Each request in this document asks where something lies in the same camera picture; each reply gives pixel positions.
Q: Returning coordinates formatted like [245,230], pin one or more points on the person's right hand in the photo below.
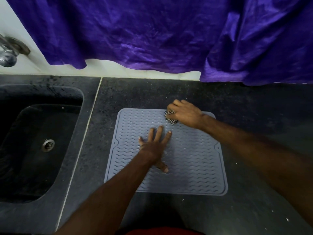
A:
[187,113]

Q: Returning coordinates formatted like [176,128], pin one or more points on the person's left hand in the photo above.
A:
[152,149]

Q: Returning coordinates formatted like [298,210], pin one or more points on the black white checkered cloth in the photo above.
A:
[171,121]

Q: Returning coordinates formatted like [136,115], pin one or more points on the grey ribbed silicone mat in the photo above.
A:
[195,163]

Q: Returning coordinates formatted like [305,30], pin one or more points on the person's right forearm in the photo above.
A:
[264,154]

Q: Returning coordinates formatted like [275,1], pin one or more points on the person's left forearm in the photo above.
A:
[107,200]

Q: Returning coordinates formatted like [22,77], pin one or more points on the person's red garment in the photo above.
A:
[163,231]

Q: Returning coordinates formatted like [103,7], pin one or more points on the purple cloth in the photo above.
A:
[159,31]

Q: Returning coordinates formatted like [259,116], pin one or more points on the metal sink drain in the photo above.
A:
[48,145]

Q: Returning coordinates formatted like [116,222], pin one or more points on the black stone sink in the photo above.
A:
[29,144]

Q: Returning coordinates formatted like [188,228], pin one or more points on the chrome wall tap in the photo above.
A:
[8,55]

